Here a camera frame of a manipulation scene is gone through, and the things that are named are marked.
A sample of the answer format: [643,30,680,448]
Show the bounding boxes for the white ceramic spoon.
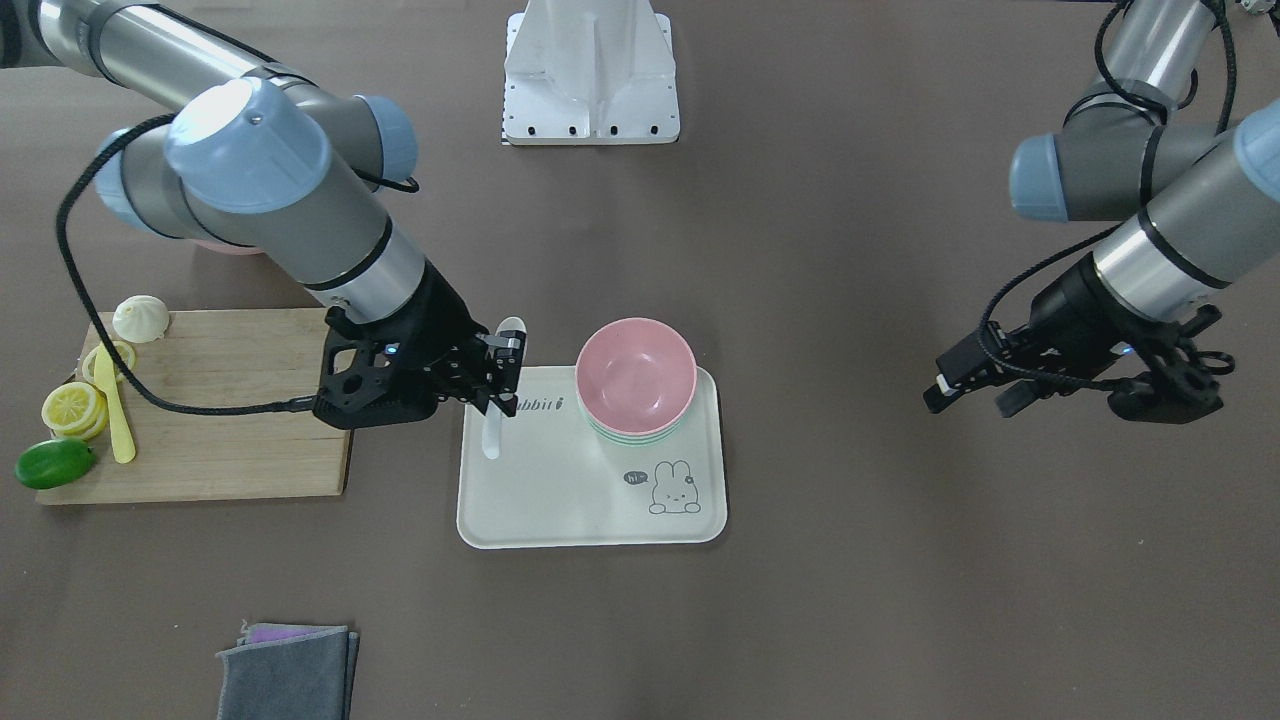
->
[481,316,527,460]

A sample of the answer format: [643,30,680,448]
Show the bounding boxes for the small pink bowl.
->
[573,316,698,434]

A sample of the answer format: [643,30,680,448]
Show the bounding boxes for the top green bowl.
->
[579,407,684,446]

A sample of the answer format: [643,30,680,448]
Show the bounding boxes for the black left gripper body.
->
[975,256,1236,425]

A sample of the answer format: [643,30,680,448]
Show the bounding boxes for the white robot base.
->
[500,1,681,146]

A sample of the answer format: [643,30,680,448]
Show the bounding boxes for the white rabbit tray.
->
[456,366,730,550]

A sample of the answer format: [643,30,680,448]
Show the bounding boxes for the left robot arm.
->
[923,1,1279,424]

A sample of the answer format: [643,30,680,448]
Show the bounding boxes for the bamboo cutting board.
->
[36,307,349,505]

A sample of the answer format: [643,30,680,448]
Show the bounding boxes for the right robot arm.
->
[3,1,526,429]

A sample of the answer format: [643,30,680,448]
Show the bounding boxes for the yellow plastic knife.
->
[92,341,136,464]

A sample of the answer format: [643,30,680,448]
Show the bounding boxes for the green lime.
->
[14,438,97,489]

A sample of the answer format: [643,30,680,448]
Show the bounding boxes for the grey folded cloth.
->
[218,623,360,719]

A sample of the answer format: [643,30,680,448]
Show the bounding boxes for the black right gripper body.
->
[312,265,492,430]

